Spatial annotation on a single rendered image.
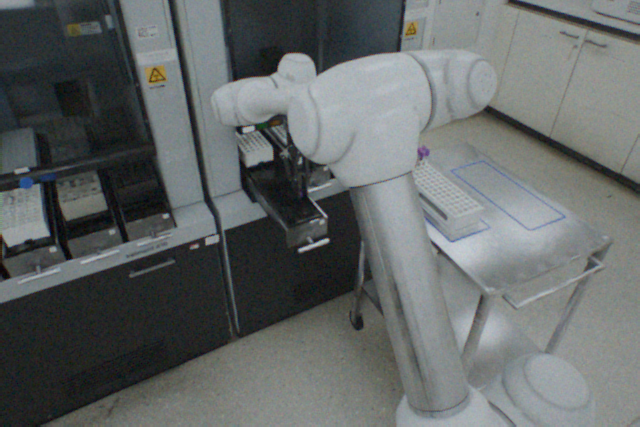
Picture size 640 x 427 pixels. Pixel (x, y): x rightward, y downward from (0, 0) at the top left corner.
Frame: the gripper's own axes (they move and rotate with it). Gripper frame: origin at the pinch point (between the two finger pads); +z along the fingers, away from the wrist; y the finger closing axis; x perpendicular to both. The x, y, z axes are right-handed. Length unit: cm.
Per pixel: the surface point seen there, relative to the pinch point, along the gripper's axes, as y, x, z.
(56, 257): 70, -12, 7
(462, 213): -31.0, 37.6, -3.8
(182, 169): 30.8, -20.5, -4.1
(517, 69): -224, -105, 42
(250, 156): 7.9, -21.8, -1.3
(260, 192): 10.7, -7.7, 3.7
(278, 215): 10.4, 5.6, 3.7
